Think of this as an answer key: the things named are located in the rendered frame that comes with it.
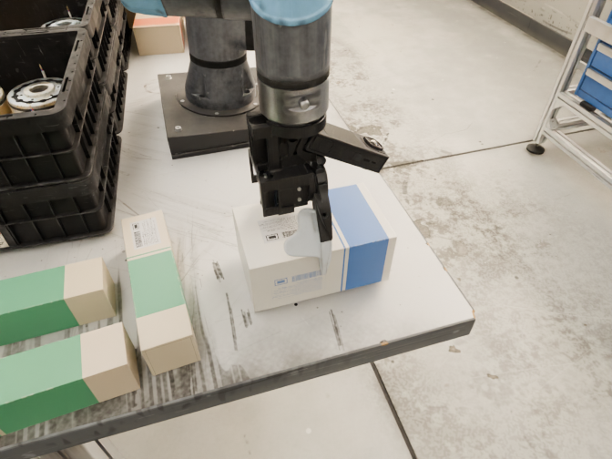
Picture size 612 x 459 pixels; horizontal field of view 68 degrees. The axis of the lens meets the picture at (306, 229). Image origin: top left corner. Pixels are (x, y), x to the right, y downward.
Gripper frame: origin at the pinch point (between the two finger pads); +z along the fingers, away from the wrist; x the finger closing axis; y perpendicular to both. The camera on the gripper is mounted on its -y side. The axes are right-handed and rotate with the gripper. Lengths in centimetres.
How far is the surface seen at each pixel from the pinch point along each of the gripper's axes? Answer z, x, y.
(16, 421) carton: 5.1, 13.3, 38.7
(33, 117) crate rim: -15.6, -15.6, 32.1
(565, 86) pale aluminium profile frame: 45, -96, -141
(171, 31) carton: 2, -86, 13
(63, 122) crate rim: -14.2, -16.0, 29.0
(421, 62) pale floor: 79, -199, -134
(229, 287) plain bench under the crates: 7.3, -0.3, 12.7
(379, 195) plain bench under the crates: 7.5, -13.3, -16.9
